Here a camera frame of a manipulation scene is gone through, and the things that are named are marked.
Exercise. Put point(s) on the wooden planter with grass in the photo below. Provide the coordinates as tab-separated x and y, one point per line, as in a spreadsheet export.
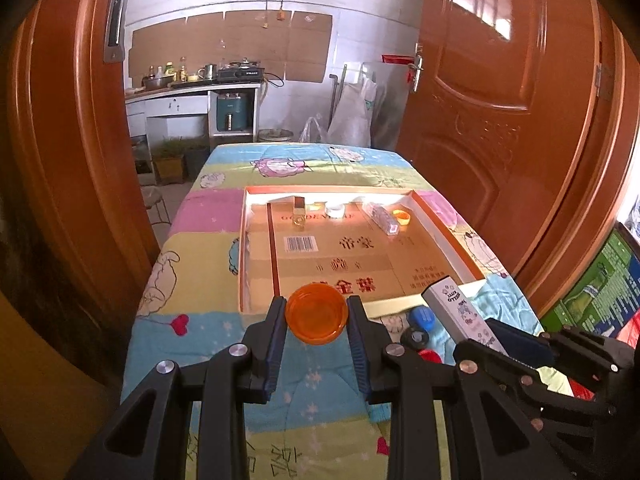
170	160

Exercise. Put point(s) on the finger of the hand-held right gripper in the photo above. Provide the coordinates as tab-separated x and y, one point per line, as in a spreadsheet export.
530	385
525	344

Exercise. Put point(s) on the shallow cardboard box tray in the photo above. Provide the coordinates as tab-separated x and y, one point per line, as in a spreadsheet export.
350	260

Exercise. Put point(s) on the black gas stove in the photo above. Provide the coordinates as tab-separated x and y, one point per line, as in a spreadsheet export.
241	73

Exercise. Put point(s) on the metal door hinge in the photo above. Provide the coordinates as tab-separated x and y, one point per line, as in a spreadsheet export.
602	82

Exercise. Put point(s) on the green printed carton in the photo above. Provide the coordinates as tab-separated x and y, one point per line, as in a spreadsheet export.
595	290

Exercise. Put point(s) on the clear plastic bag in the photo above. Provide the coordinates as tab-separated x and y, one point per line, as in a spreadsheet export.
312	131

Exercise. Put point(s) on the red paper strip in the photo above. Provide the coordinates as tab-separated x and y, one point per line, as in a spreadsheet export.
395	58

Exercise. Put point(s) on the red bottle cap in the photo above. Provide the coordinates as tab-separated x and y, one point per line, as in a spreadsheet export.
431	356

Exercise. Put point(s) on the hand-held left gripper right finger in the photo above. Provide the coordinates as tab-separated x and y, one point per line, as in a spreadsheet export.
357	350

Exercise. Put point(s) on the metal bowl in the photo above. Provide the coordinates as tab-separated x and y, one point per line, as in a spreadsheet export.
159	81

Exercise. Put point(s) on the white bottle cap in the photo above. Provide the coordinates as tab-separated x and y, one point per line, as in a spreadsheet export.
334	210

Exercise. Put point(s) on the small white printed box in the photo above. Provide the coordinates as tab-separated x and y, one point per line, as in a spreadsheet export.
462	315

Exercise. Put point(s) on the cartoon printed tablecloth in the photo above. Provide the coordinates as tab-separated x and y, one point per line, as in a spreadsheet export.
200	285

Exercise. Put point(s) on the dark sauce bottle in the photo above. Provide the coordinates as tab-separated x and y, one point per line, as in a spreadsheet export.
183	67

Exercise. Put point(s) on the orange bottle cap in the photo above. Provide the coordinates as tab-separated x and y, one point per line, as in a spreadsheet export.
316	314

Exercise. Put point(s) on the leaning metal pipe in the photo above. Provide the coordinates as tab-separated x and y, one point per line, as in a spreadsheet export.
334	95

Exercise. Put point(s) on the cardboard wall panel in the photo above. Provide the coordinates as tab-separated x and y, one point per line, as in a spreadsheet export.
225	40

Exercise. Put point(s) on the white sack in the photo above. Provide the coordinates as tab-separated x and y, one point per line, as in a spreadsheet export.
352	112

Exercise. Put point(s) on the teal kitchen appliance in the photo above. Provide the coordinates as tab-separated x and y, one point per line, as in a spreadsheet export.
232	112

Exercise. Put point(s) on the small wooden block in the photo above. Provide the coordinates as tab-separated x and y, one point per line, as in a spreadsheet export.
299	211

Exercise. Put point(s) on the plain wooden panel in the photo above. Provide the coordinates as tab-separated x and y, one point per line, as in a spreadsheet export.
35	410

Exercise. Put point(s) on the metal lock plate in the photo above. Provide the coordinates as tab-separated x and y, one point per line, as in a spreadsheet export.
115	22

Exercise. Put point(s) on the yellow bottle cap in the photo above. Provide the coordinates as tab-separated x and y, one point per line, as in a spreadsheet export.
402	217

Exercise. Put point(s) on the wooden door frame post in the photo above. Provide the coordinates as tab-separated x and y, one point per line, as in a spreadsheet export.
617	160
65	135

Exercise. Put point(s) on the metal kettle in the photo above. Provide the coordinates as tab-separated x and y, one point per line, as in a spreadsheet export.
209	71

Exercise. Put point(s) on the clear plastic container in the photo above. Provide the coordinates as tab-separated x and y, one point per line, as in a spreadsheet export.
382	217

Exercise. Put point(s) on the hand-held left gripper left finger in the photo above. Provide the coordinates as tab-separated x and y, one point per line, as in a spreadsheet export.
272	355

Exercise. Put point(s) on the dark planter with grass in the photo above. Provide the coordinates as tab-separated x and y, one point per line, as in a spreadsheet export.
196	157

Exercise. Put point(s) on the blue bottle cap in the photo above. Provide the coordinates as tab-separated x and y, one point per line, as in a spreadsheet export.
422	316

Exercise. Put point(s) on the white kitchen counter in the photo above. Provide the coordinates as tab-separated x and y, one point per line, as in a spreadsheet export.
170	105

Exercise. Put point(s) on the black bottle cap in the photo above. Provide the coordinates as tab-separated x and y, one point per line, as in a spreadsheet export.
414	337

